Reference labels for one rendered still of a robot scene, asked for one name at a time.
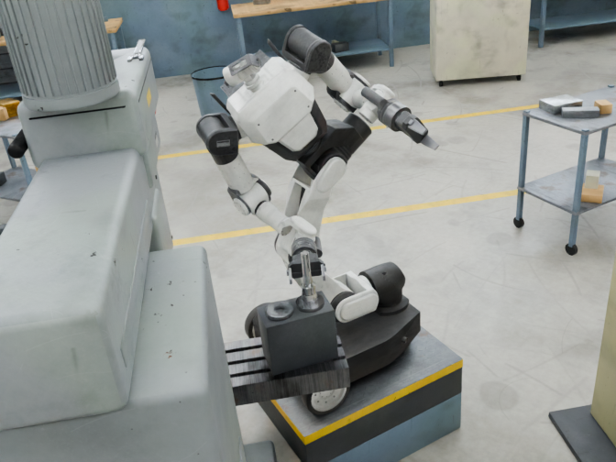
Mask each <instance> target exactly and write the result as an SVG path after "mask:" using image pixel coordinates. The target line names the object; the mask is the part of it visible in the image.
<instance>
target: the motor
mask: <svg viewBox="0 0 616 462"><path fill-rule="evenodd" d="M0 25H1V29H2V31H3V34H4V37H5V43H6V45H7V49H8V52H9V55H10V58H11V61H12V64H13V67H14V71H15V74H16V78H17V82H18V85H19V88H20V92H21V93H22V98H23V101H24V105H25V107H26V108H28V109H30V110H32V111H36V112H62V111H70V110H75V109H80V108H84V107H88V106H91V105H97V104H100V103H102V102H104V101H107V100H109V99H111V98H112V97H114V96H116V95H117V94H118V92H119V91H120V86H119V82H118V78H117V77H116V67H115V64H114V59H113V55H112V51H111V47H110V43H109V39H108V35H107V31H106V27H105V20H104V16H103V11H102V7H101V4H100V0H0Z"/></svg>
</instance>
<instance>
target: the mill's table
mask: <svg viewBox="0 0 616 462"><path fill-rule="evenodd" d="M336 338H337V349H338V357H336V358H332V359H329V360H326V361H323V362H319V363H316V364H312V365H310V366H307V367H303V368H297V369H295V370H291V371H288V372H284V373H281V374H278V375H275V376H273V375H272V373H271V370H270V367H269V364H268V362H267V360H266V359H265V356H264V354H263V348H262V342H261V337H255V338H249V339H244V340H238V341H233V342H226V343H224V345H225V354H226V359H227V364H228V369H229V374H230V379H231V384H232V389H233V393H234V398H235V404H236V406H240V405H245V404H251V403H256V402H266V401H272V400H278V399H283V398H289V397H294V396H299V395H304V394H310V393H316V392H321V391H331V390H337V389H343V388H347V387H350V378H349V367H348V364H347V360H346V356H345V353H344V349H343V348H342V344H341V341H340V337H339V335H338V332H337V329H336Z"/></svg>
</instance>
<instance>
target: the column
mask: <svg viewBox="0 0 616 462"><path fill-rule="evenodd" d="M0 462H247V461H246V457H245V452H244V447H243V442H242V437H241V432H240V427H239V422H238V418H237V408H236V404H235V398H234V393H233V389H232V384H231V379H230V374H229V369H228V364H227V359H226V351H225V345H224V340H223V336H222V330H221V325H220V321H219V316H218V311H217V306H216V301H215V292H214V287H213V282H212V277H211V272H210V268H209V262H208V257H207V253H206V250H205V248H204V247H202V246H190V247H179V248H173V249H166V250H160V251H154V252H149V253H148V266H147V273H146V279H145V286H144V292H143V299H142V305H141V312H140V318H139V325H138V332H137V344H136V351H135V357H134V364H133V370H132V377H131V383H130V391H129V397H128V401H127V404H126V406H125V407H124V408H123V409H122V410H120V411H117V412H107V413H101V414H96V415H90V416H84V417H79V418H73V419H68V420H62V421H57V422H52V423H42V424H36V425H30V426H25V427H19V428H14V429H8V430H3V431H0Z"/></svg>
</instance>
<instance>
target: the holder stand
mask: <svg viewBox="0 0 616 462"><path fill-rule="evenodd" d="M316 294H317V302H316V303H315V304H312V305H306V304H303V300H302V296H299V297H295V298H291V299H288V300H285V301H277V302H272V303H270V304H267V305H264V306H260V307H257V313H258V324H259V330H260V336H261V342H262V348H263V354H264V356H265V359H266V360H267V362H268V364H269V368H270V370H271V373H272V375H273V376H275V375H278V374H281V373H284V372H288V371H291V370H295V369H300V368H303V367H307V366H310V365H312V364H316V363H319V362H323V361H326V360H329V359H332V358H338V349H337V338H336V318H335V310H334V308H333V307H332V305H331V304H330V302H329V301H328V300H327V298H326V297H325V295H324V293H323V292H322V291H317V292H316Z"/></svg>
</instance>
